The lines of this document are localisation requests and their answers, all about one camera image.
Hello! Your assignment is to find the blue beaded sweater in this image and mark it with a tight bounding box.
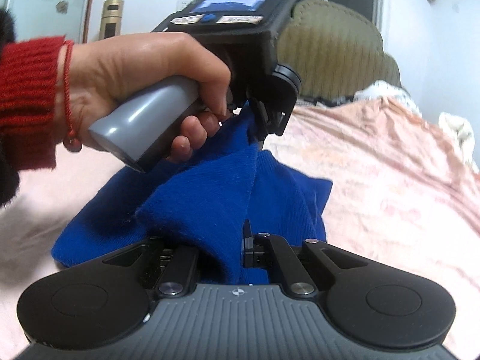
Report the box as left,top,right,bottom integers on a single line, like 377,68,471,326
51,107,333,284

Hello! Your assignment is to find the red knit sleeve forearm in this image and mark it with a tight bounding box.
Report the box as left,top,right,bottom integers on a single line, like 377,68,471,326
0,6,67,207

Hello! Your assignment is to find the left hand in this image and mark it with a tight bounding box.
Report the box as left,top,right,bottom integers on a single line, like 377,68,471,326
55,33,231,162

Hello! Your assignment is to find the green quilted headboard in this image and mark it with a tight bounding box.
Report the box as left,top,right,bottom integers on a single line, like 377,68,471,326
277,0,401,99

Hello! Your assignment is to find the gold tower fan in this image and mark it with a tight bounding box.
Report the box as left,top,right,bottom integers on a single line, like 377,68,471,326
98,0,125,40

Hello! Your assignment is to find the pink floral bed sheet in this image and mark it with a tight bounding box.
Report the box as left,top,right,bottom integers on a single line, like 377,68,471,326
1,99,479,359

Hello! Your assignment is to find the white floral wardrobe door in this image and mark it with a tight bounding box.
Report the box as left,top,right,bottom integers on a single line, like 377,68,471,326
1,0,91,43

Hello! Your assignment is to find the white quilt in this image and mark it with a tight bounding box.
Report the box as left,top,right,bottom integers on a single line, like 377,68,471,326
353,80,479,175

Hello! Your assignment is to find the red string bracelet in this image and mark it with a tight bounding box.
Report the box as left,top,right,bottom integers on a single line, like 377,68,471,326
61,39,84,154

